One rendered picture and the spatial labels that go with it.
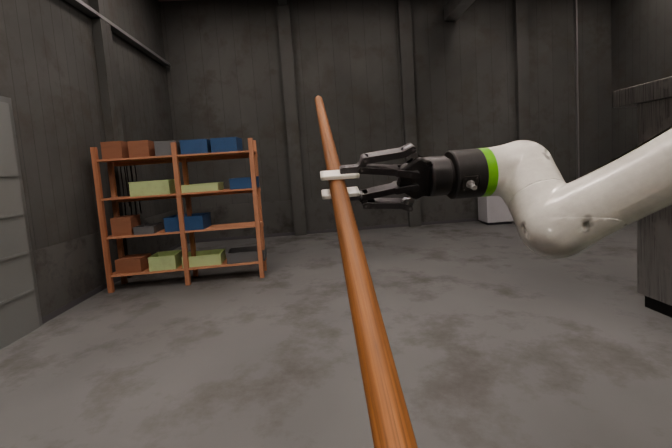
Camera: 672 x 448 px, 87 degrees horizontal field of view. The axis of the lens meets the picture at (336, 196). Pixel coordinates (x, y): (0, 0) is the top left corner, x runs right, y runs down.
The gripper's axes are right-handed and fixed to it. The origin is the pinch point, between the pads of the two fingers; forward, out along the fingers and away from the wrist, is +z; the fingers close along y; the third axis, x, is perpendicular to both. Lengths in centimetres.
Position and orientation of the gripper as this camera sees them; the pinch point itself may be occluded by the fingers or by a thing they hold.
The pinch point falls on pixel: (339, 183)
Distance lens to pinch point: 65.7
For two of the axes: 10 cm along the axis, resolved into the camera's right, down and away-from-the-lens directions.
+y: 0.5, 9.0, 4.4
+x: -0.8, -4.4, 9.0
